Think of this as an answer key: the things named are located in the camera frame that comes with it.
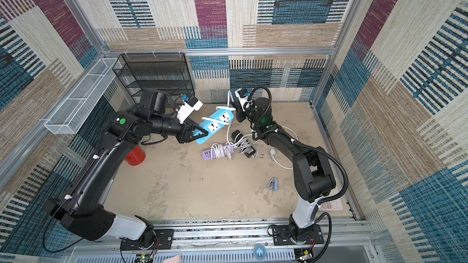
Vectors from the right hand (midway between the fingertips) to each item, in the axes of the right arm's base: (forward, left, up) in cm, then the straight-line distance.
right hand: (236, 102), depth 87 cm
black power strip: (-14, -5, -21) cm, 26 cm away
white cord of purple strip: (-15, +10, -19) cm, 26 cm away
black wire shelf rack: (+27, +39, -2) cm, 48 cm away
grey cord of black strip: (-10, -3, -19) cm, 22 cm away
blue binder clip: (-30, -16, -23) cm, 41 cm away
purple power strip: (-16, +15, -20) cm, 30 cm away
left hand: (-24, +11, +10) cm, 28 cm away
